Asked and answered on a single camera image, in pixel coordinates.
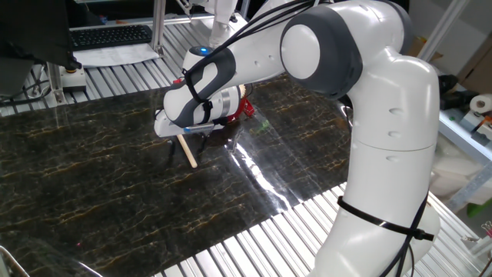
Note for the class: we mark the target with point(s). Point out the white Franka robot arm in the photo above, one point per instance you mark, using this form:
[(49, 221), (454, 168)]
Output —
[(384, 134)]

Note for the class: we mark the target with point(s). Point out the red drum with white skin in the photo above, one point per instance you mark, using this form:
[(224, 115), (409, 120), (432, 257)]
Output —
[(237, 111)]

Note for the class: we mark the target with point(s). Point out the silver camera with blue end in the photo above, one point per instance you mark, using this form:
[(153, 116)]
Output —
[(200, 128)]

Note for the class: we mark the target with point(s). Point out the green object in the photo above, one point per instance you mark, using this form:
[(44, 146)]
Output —
[(480, 207)]

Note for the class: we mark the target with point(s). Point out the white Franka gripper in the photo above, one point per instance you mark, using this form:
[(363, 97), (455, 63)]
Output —
[(167, 129)]

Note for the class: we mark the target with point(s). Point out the black keyboard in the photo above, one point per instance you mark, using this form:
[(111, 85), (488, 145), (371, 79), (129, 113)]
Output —
[(111, 36)]

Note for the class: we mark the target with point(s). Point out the black monitor screen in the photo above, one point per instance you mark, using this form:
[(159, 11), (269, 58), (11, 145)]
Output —
[(30, 27)]

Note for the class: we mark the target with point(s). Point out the tall aluminium profile post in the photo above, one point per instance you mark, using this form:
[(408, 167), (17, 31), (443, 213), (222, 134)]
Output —
[(158, 23)]

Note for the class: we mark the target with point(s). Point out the short aluminium profile post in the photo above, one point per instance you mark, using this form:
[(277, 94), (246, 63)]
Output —
[(55, 82)]

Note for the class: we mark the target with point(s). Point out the black marble pattern mat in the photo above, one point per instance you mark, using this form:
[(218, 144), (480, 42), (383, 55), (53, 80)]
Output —
[(115, 173)]

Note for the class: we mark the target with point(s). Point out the brown cardboard box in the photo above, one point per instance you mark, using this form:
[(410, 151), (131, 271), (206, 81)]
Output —
[(478, 73)]

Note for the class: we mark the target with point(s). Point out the wooden drumstick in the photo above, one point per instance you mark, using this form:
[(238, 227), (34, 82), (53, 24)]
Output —
[(188, 152)]

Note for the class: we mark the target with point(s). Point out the orange black device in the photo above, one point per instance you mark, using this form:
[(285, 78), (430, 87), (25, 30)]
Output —
[(485, 131)]

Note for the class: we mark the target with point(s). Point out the white toilet paper roll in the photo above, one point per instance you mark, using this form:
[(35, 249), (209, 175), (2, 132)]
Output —
[(481, 104)]

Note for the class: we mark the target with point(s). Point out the aluminium table leg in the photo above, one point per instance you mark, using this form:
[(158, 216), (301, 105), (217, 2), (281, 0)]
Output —
[(471, 186)]

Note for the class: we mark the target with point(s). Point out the white tapered stand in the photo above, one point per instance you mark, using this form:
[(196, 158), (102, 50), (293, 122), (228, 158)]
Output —
[(225, 19)]

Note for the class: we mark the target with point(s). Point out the small grey white box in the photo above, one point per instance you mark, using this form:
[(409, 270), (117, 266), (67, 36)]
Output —
[(471, 121)]

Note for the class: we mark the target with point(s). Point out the white paper sheets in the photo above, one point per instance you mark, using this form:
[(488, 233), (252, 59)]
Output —
[(115, 55)]

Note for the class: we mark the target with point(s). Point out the white side table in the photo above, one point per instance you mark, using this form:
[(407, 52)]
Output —
[(465, 144)]

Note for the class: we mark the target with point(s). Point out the white emergency stop box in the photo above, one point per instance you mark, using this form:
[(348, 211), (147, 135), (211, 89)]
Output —
[(73, 81)]

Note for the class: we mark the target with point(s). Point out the slanted aluminium post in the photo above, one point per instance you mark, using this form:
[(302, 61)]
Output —
[(446, 25)]

